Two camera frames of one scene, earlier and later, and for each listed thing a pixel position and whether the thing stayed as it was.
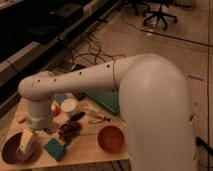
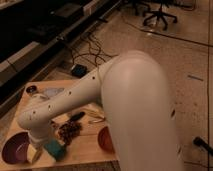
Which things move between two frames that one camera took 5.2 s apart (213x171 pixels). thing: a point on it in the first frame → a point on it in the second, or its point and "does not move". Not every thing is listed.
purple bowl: x=11 y=152 does not move
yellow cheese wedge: x=25 y=139 → x=31 y=151
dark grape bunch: x=67 y=130 does not move
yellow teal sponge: x=55 y=148 does not move
